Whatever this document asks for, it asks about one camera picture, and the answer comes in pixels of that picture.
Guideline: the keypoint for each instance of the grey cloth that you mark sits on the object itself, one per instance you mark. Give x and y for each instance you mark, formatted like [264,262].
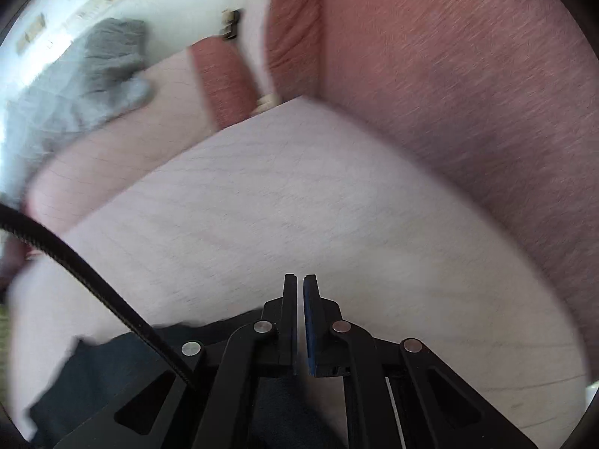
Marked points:
[89,84]

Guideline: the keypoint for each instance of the red-brown sofa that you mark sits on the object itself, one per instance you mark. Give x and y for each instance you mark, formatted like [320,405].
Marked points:
[449,79]

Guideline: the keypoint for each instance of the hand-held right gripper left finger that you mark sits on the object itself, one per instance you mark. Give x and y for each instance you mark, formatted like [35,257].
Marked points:
[290,332]

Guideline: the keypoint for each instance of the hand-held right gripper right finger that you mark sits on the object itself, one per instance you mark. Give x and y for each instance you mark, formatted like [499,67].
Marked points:
[310,332]

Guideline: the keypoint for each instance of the dark pants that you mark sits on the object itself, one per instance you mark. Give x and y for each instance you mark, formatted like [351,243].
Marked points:
[103,374]

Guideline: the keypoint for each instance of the dark wall switch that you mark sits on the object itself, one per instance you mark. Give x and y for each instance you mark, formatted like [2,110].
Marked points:
[230,23]

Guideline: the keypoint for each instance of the red-brown cushion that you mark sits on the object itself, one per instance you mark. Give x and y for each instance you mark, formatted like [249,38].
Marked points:
[224,84]

